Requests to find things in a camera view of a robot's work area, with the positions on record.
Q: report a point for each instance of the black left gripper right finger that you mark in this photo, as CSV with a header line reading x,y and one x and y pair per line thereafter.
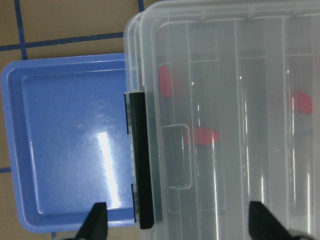
x,y
263,225

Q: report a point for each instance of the black box latch handle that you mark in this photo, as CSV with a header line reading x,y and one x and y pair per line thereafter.
x,y
141,187

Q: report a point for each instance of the clear plastic storage box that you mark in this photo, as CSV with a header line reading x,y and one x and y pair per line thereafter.
x,y
135,73

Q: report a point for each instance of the red block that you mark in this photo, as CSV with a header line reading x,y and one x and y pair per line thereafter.
x,y
200,136
165,82
301,102

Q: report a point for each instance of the clear plastic box lid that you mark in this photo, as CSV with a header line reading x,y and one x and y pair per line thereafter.
x,y
234,66

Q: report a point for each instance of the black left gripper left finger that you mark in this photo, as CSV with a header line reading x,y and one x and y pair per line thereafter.
x,y
95,226

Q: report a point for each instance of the blue plastic tray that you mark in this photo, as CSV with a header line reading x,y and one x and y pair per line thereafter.
x,y
67,140

